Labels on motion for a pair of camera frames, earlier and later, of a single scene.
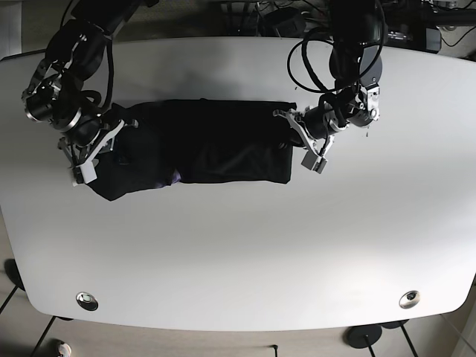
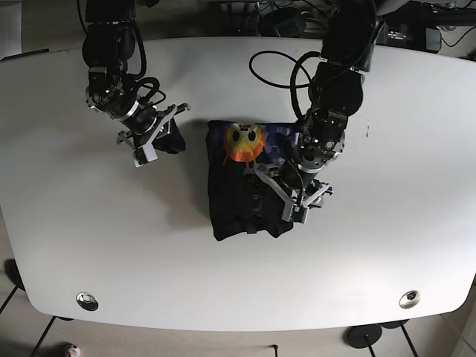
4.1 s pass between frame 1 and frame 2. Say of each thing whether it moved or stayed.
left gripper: moved
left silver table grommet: stayed
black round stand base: stayed
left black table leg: stayed
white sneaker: moved
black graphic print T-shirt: moved
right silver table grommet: stayed
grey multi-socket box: stayed
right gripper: moved
